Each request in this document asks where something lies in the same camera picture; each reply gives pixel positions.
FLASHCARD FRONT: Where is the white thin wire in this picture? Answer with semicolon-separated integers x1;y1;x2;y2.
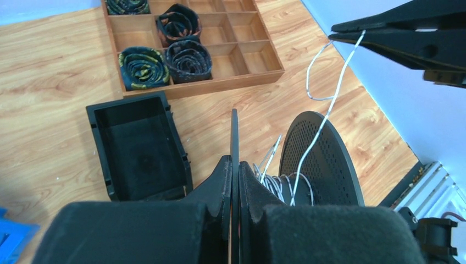
252;30;367;207

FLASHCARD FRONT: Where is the coiled cable yellow green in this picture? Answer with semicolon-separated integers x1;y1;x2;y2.
118;46;170;91

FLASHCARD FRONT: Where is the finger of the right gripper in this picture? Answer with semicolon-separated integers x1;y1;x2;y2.
329;30;465;89
331;0;465;33

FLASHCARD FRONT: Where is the black plastic bin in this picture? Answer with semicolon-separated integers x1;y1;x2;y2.
86;92;193;201

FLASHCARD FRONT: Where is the blue plastic bin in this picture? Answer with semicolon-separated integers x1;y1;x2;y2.
1;207;40;263

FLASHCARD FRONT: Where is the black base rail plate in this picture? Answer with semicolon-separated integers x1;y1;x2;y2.
378;161;426;207

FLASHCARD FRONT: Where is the black cable spool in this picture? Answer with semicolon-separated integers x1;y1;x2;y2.
230;109;364;263

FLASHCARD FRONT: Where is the coiled cable top left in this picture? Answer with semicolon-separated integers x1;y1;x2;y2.
106;0;151;16

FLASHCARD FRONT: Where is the wooden compartment tray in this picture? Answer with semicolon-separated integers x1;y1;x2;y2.
102;1;284;99

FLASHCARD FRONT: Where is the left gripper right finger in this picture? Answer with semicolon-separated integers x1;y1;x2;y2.
238;162;424;263

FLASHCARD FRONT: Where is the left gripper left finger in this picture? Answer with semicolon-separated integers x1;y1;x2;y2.
33;156;232;263

